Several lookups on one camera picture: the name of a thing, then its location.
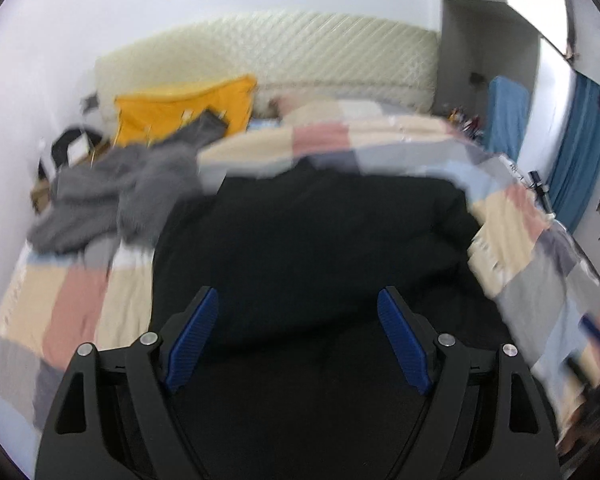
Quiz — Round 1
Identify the black large garment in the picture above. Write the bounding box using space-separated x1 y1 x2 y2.
150 162 510 479

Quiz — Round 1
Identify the patchwork colour-block duvet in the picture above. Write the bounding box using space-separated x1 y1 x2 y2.
0 91 600 441

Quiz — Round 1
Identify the grey fleece garment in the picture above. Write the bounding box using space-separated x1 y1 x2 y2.
28 110 227 254

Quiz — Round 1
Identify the wooden bedside table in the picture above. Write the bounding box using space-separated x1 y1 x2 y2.
30 141 111 214

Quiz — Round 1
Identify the white box on nightstand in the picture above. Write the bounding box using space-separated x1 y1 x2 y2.
67 133 92 166

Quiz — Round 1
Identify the black bag on nightstand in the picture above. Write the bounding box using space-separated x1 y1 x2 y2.
38 125 109 181

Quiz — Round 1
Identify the blue curtain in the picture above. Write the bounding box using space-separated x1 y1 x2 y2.
548 74 600 233

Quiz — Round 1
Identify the yellow pillow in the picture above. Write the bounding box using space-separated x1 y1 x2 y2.
114 75 258 146

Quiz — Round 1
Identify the blue hanging cloth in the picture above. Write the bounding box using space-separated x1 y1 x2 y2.
483 76 530 162

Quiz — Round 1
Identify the cream quilted headboard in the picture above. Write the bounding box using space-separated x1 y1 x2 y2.
94 11 439 129

